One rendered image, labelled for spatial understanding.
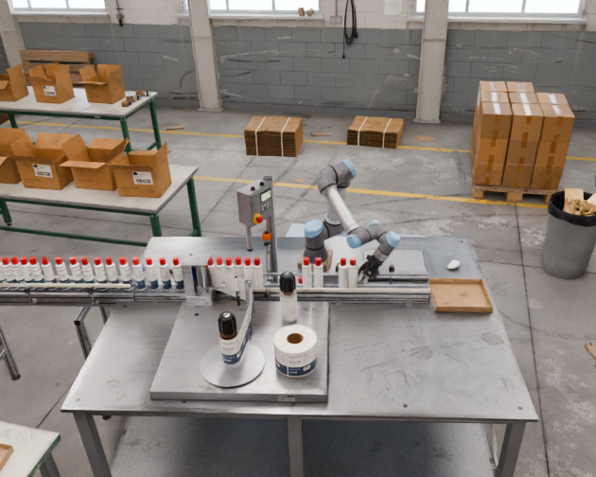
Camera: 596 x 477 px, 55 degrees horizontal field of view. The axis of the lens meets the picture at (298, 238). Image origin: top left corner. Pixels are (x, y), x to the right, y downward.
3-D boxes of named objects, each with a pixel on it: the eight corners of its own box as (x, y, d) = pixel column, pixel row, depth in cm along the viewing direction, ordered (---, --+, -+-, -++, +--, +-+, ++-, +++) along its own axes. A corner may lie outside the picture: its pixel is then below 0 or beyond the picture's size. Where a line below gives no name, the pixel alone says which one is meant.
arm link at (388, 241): (394, 229, 304) (404, 240, 299) (382, 244, 309) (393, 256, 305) (385, 229, 298) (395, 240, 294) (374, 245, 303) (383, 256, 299)
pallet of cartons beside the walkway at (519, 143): (557, 204, 576) (577, 118, 530) (471, 199, 594) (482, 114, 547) (542, 157, 676) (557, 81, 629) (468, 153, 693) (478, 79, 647)
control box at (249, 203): (239, 222, 307) (236, 190, 297) (260, 210, 318) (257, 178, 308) (254, 228, 301) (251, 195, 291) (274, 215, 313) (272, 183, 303)
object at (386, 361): (61, 412, 260) (60, 409, 259) (151, 238, 388) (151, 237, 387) (537, 422, 246) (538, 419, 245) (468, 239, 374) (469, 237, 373)
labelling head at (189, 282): (186, 305, 313) (180, 266, 299) (191, 291, 324) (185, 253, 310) (212, 305, 312) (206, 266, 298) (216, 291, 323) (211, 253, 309)
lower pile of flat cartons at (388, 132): (345, 145, 729) (345, 129, 718) (355, 130, 773) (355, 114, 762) (396, 149, 711) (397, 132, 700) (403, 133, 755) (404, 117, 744)
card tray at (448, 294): (435, 311, 309) (435, 306, 306) (429, 283, 331) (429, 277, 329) (492, 312, 307) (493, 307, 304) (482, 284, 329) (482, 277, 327)
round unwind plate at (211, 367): (193, 387, 261) (193, 385, 260) (206, 342, 287) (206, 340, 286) (260, 388, 259) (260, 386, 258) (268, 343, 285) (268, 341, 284)
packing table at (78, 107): (-24, 166, 713) (-45, 104, 672) (18, 142, 778) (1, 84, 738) (136, 180, 661) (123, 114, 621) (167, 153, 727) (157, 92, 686)
